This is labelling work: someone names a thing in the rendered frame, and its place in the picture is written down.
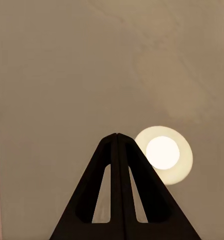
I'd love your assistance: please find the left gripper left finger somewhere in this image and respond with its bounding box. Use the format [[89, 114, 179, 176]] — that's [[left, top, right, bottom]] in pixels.
[[50, 133, 125, 240]]

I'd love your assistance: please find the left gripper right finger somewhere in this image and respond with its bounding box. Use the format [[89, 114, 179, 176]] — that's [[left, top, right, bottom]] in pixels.
[[117, 133, 202, 240]]

